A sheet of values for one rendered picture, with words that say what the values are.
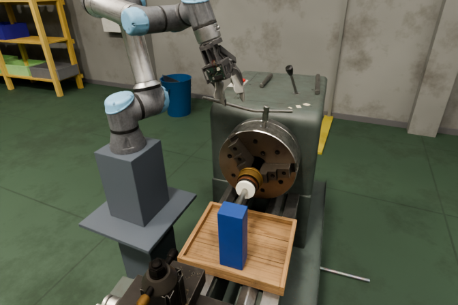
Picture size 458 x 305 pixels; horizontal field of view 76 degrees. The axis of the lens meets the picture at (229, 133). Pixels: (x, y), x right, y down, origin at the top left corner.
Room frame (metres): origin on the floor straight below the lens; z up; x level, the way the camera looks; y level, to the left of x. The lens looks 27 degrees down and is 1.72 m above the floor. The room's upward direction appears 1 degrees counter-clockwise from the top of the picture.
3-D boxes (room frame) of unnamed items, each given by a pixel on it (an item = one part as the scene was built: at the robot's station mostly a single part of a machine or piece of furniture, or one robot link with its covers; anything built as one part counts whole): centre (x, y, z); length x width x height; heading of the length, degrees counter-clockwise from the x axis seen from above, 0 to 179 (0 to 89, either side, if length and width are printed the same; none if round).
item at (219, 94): (0.90, 0.03, 1.40); 0.06 x 0.03 x 0.09; 160
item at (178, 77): (4.10, 0.76, 0.29); 0.50 x 0.46 x 0.58; 65
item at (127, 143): (1.12, 0.44, 1.15); 0.15 x 0.15 x 0.10
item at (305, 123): (1.39, -0.23, 1.06); 0.59 x 0.48 x 0.39; 161
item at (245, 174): (0.87, -0.07, 1.08); 0.09 x 0.09 x 0.09; 71
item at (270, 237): (0.77, -0.04, 0.89); 0.36 x 0.30 x 0.04; 71
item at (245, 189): (0.76, -0.03, 1.08); 0.13 x 0.07 x 0.07; 161
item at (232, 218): (0.68, -0.01, 1.00); 0.08 x 0.06 x 0.23; 71
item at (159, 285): (0.44, 0.16, 1.14); 0.08 x 0.08 x 0.03
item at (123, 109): (1.12, 0.43, 1.27); 0.13 x 0.12 x 0.14; 133
